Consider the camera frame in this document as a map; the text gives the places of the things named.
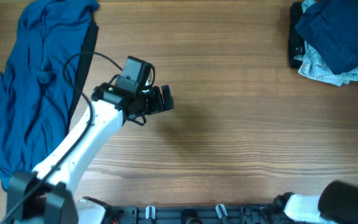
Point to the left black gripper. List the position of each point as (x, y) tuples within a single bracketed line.
[(158, 103)]

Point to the dark blue shorts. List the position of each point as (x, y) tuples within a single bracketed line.
[(331, 28)]

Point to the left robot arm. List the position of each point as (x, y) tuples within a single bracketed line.
[(46, 194)]

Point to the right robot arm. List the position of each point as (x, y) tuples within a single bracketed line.
[(338, 203)]

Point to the light blue folded jeans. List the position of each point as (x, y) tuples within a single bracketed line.
[(315, 68)]

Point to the black folded garment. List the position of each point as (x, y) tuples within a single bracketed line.
[(296, 44)]

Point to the black garment under shirt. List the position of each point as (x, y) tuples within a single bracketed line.
[(89, 45)]

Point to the bright blue shirt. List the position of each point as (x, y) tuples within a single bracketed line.
[(36, 94)]

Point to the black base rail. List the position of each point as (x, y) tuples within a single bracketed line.
[(218, 214)]

